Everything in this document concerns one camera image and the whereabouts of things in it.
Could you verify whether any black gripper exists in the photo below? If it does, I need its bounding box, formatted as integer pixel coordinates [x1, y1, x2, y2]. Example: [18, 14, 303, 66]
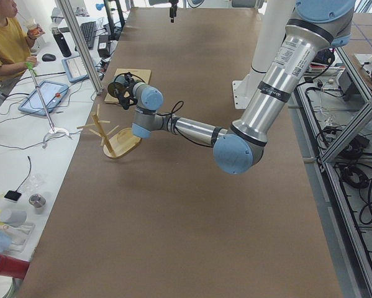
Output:
[117, 2, 177, 109]

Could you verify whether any dark blue mug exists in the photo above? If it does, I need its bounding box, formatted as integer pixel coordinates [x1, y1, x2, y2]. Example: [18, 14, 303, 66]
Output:
[107, 74, 129, 97]

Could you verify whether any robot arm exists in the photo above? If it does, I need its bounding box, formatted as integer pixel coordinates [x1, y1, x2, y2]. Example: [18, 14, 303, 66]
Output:
[109, 1, 355, 174]
[148, 0, 204, 23]

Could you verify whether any wooden cup storage rack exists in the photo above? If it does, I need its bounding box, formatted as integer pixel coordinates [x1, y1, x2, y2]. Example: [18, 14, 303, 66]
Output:
[77, 104, 142, 159]

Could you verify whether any small steel cup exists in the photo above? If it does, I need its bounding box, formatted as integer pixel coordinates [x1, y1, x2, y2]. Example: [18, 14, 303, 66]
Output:
[29, 194, 46, 214]

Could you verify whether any grey cup lying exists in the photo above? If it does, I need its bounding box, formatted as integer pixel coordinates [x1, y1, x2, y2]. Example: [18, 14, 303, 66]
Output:
[0, 209, 27, 227]

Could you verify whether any wooden cutting board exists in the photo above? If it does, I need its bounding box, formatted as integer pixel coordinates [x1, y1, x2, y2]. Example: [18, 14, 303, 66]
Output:
[104, 68, 151, 104]

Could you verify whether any black power adapter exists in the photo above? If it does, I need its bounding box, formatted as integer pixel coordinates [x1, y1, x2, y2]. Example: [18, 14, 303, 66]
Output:
[98, 34, 111, 58]

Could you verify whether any black keyboard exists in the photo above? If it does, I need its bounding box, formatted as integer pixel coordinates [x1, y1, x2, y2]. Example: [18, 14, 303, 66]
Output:
[80, 21, 97, 50]

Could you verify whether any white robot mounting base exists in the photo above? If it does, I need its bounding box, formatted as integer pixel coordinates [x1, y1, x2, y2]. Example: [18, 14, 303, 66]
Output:
[232, 0, 295, 109]

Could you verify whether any blue tablet far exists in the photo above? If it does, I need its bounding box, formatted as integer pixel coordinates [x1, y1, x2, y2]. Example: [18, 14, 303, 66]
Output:
[61, 56, 88, 83]

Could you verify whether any blue tablet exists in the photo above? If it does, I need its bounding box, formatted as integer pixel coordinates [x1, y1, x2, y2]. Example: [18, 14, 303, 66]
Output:
[61, 56, 88, 83]
[18, 80, 69, 116]

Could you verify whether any black water bottle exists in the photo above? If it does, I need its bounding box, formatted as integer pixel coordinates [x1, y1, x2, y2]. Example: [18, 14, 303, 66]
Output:
[51, 27, 71, 58]

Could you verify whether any black computer mouse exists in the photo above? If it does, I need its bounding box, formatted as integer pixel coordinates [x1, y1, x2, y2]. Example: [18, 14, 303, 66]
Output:
[42, 53, 57, 62]

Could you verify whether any blue tablet near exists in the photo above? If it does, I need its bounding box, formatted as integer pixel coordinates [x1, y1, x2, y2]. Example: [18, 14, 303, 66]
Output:
[18, 80, 69, 116]

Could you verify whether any person in yellow shirt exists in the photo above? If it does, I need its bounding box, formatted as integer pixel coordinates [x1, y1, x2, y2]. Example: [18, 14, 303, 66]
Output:
[0, 1, 44, 82]

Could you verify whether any metal reacher stick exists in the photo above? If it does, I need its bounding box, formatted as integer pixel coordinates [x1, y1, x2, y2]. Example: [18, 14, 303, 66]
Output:
[25, 61, 71, 149]

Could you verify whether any brown table mat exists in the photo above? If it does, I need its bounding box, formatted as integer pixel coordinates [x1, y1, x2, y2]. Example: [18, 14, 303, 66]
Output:
[19, 8, 342, 297]

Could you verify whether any black square device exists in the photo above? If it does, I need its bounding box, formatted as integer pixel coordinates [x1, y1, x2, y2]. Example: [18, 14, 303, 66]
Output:
[4, 190, 22, 202]

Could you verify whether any aluminium frame post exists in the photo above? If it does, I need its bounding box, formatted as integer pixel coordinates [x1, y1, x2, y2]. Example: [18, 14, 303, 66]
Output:
[57, 0, 103, 95]

